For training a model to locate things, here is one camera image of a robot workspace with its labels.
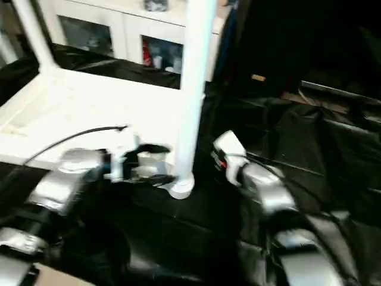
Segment red bottle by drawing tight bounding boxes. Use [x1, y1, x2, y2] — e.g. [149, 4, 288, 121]
[142, 42, 152, 65]

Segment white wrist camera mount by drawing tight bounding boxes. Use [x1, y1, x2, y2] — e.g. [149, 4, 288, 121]
[106, 130, 141, 182]
[211, 131, 248, 185]

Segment white plastic table top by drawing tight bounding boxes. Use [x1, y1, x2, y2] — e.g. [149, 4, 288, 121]
[0, 64, 206, 200]

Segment white glass-door cabinet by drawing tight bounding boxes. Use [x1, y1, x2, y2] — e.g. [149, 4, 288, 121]
[36, 0, 230, 84]

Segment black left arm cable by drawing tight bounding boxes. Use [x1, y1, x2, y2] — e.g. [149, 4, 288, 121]
[24, 125, 129, 167]

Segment small grey container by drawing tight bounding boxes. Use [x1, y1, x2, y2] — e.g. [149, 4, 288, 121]
[143, 0, 168, 13]

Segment white plastic table leg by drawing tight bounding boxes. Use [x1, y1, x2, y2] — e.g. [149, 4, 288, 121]
[164, 0, 218, 200]
[12, 0, 59, 77]

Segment dark metal rail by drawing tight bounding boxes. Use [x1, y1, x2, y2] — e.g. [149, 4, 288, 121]
[301, 80, 381, 105]

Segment black plastic mat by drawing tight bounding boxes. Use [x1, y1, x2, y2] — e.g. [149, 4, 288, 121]
[0, 42, 381, 286]

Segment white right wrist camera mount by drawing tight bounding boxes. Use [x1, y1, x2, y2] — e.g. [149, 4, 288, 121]
[211, 131, 248, 185]

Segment white door frame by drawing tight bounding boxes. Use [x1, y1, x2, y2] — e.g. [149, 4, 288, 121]
[0, 30, 16, 64]

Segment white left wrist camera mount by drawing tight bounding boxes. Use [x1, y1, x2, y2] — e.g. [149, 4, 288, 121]
[106, 130, 141, 182]

